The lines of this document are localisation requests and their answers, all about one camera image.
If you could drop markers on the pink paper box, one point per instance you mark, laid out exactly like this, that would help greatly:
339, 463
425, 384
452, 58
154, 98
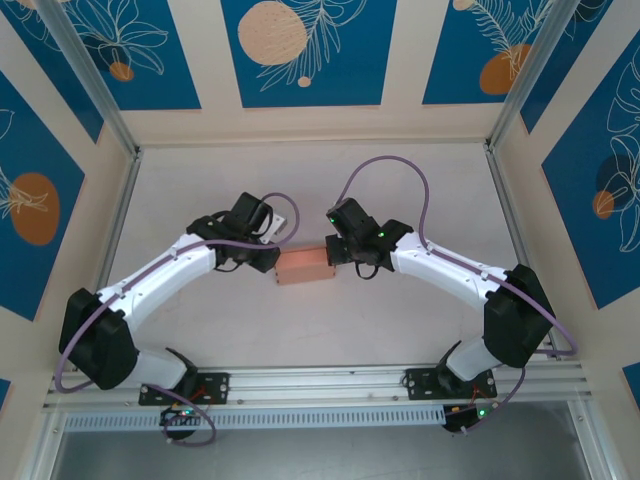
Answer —
302, 267

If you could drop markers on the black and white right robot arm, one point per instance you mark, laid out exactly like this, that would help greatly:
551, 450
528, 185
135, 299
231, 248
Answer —
520, 320

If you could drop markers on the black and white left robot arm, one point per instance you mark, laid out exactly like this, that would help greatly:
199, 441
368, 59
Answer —
105, 350

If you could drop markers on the controller board with lights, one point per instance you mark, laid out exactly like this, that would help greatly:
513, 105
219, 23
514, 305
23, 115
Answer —
182, 414
470, 415

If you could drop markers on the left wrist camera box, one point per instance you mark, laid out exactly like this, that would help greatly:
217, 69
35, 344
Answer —
276, 227

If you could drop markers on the aluminium side rail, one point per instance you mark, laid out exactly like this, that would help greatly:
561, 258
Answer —
123, 200
497, 175

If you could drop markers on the aluminium mounting rail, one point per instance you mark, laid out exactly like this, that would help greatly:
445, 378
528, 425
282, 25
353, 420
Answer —
320, 385

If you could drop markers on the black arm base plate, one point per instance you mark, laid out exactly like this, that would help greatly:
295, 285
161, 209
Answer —
215, 387
420, 382

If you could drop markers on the blue floral wall panel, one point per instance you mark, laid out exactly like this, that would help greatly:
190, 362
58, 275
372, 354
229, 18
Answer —
350, 75
575, 50
4, 395
165, 85
450, 60
632, 377
45, 65
575, 225
30, 280

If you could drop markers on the aluminium frame post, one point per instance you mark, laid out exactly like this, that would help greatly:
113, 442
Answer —
95, 85
592, 440
530, 75
42, 445

